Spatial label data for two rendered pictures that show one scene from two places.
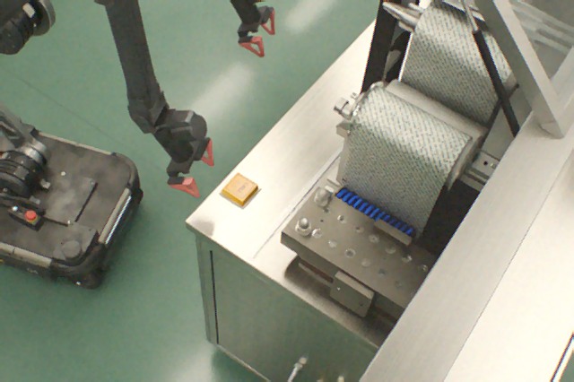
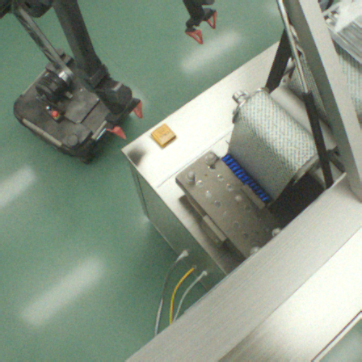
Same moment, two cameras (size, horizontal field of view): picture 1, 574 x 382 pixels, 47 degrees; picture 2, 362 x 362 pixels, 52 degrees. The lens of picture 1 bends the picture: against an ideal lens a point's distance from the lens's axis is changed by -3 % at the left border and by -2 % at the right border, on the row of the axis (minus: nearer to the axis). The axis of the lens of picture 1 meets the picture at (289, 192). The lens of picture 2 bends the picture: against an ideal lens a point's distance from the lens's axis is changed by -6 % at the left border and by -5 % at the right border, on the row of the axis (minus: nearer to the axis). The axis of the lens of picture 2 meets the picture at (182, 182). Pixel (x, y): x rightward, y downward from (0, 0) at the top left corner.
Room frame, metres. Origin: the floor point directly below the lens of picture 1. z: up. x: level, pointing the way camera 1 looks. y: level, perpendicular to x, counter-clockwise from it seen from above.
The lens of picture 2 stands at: (0.38, -0.18, 2.22)
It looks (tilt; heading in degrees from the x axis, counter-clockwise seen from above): 69 degrees down; 21
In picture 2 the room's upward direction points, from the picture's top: 1 degrees clockwise
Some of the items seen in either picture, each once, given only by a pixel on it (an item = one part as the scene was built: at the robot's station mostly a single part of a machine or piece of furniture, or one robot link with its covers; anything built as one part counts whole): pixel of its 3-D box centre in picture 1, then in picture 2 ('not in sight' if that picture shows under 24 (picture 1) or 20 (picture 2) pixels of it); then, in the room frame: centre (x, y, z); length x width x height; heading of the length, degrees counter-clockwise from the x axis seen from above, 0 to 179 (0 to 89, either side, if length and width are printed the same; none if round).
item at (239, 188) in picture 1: (239, 188); (163, 135); (0.99, 0.13, 0.91); 0.07 x 0.07 x 0.02; 61
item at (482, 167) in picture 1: (487, 167); (326, 174); (0.87, -0.41, 1.28); 0.06 x 0.05 x 0.02; 61
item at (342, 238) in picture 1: (368, 256); (232, 208); (0.78, -0.20, 1.00); 0.40 x 0.16 x 0.06; 61
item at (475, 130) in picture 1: (430, 125); (300, 125); (1.06, -0.32, 1.17); 0.26 x 0.12 x 0.12; 61
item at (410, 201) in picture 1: (387, 188); (255, 165); (0.90, -0.23, 1.11); 0.23 x 0.01 x 0.18; 61
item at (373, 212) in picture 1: (376, 214); (246, 179); (0.88, -0.22, 1.03); 0.21 x 0.04 x 0.03; 61
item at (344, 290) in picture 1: (351, 295); (212, 232); (0.69, -0.17, 0.96); 0.10 x 0.03 x 0.11; 61
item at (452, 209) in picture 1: (413, 195); (279, 170); (0.97, -0.31, 1.00); 0.33 x 0.07 x 0.20; 61
